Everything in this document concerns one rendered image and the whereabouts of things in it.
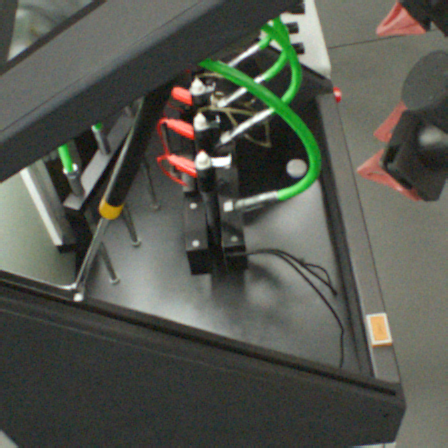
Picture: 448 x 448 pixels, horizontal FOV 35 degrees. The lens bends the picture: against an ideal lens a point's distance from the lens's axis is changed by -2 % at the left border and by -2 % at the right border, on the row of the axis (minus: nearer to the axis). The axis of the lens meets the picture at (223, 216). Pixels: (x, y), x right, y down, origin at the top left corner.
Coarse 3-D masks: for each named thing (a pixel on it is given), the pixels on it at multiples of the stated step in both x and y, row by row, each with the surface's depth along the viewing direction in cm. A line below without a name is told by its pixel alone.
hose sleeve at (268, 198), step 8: (272, 192) 96; (240, 200) 100; (248, 200) 99; (256, 200) 98; (264, 200) 97; (272, 200) 96; (280, 200) 96; (240, 208) 100; (248, 208) 99; (256, 208) 99
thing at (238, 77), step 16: (208, 64) 80; (224, 64) 80; (240, 80) 80; (256, 96) 81; (272, 96) 81; (288, 112) 82; (304, 128) 84; (304, 144) 85; (64, 160) 104; (320, 160) 87; (288, 192) 94
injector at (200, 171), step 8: (200, 168) 108; (208, 168) 108; (200, 176) 109; (208, 176) 109; (224, 176) 112; (200, 184) 111; (208, 184) 110; (216, 184) 112; (224, 184) 112; (208, 192) 112; (208, 200) 114; (208, 208) 116; (208, 216) 118; (216, 216) 119; (208, 224) 120; (216, 224) 120; (216, 232) 122; (216, 240) 124
